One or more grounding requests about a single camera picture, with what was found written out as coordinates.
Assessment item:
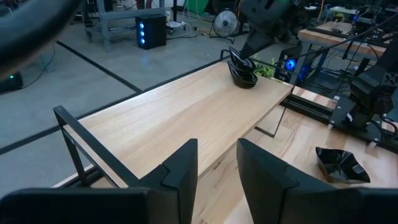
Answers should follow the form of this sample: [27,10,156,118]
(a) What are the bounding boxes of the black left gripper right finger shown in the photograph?
[236,138,358,224]

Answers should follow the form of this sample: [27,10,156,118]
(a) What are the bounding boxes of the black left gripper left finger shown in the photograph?
[134,139,199,224]

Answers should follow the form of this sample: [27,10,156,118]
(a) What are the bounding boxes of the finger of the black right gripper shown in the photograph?
[239,32,271,60]

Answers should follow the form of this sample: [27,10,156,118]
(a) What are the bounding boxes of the black teardrop shaped plate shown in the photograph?
[226,60,258,82]
[228,45,256,73]
[228,73,258,90]

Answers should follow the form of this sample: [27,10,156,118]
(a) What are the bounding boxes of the green plant white pot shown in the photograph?
[253,55,282,80]

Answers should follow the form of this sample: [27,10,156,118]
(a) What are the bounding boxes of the grey floor fan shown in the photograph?
[211,8,240,40]

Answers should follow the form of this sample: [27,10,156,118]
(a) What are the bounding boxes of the black computer blue fan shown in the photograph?
[275,45,312,84]

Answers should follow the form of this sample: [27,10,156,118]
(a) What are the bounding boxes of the wooden workbench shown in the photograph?
[297,20,398,60]

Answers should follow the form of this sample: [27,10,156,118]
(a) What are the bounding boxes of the green cloth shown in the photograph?
[183,0,210,16]

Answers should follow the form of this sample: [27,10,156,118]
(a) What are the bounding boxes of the black square wavy plate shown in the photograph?
[315,146,371,184]

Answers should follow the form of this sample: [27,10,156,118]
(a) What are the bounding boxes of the wooden shelf black legs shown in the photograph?
[52,60,293,189]

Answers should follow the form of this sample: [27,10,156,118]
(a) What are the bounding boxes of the computer tower blue lights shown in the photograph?
[135,14,167,50]

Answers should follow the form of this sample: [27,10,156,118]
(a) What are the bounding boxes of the grey metal workbench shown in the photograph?
[80,0,169,53]

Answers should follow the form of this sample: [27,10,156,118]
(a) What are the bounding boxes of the black box green light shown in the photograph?
[0,70,24,94]

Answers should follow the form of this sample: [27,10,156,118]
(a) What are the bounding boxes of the black aluminium rail frame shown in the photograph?
[219,49,398,155]

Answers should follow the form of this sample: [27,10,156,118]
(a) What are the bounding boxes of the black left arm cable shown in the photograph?
[0,0,82,73]

